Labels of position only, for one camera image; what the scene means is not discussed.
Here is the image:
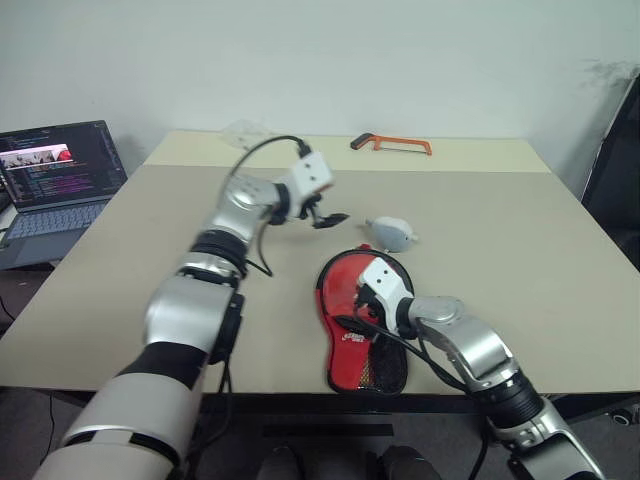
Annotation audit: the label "dark rounded shape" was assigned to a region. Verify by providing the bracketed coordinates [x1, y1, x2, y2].
[381, 444, 444, 480]

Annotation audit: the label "orange hacksaw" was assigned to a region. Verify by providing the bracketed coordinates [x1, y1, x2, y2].
[349, 131, 433, 158]

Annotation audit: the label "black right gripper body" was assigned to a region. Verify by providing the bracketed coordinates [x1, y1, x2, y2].
[352, 283, 390, 335]

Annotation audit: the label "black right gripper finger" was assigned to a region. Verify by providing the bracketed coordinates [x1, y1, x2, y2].
[333, 315, 375, 336]

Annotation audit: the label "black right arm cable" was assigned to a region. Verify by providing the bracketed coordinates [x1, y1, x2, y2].
[368, 319, 474, 397]

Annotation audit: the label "black table frame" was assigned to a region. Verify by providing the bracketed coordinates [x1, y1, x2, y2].
[0, 387, 640, 439]

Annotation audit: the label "black and red paddle case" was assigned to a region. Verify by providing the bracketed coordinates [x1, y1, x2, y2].
[315, 243, 417, 399]

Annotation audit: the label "clear plastic packaging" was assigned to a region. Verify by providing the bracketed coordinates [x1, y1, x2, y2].
[221, 119, 279, 152]

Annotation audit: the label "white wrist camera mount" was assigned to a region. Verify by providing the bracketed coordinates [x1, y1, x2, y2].
[359, 258, 417, 332]
[289, 151, 335, 221]

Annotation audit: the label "open laptop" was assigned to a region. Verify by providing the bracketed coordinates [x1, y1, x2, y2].
[0, 119, 130, 272]

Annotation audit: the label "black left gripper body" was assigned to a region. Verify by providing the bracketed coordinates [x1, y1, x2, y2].
[298, 191, 325, 227]

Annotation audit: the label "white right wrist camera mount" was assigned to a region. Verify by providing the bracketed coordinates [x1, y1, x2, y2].
[359, 258, 417, 332]

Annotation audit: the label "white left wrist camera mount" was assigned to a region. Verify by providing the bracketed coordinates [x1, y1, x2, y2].
[289, 151, 335, 221]

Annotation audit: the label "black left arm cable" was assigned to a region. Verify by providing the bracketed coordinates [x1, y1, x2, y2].
[228, 135, 312, 279]

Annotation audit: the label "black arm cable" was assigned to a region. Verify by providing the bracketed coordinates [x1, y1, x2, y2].
[228, 135, 312, 279]
[368, 319, 474, 397]

